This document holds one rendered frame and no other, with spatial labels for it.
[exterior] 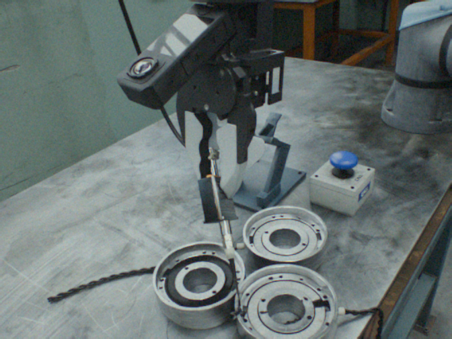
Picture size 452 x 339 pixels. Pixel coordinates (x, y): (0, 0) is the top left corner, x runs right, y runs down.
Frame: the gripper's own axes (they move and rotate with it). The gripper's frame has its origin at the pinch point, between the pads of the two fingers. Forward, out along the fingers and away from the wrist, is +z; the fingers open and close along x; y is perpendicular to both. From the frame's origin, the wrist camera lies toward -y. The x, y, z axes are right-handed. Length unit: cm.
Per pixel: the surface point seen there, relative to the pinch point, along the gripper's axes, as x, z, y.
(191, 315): -3.9, 10.9, -7.7
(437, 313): -17, 81, 93
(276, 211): -1.3, 8.1, 11.2
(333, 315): -15.8, 8.8, 0.1
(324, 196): -4.0, 8.4, 19.7
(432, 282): -14, 59, 78
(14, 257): 25.5, 15.3, -14.1
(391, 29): 98, 20, 326
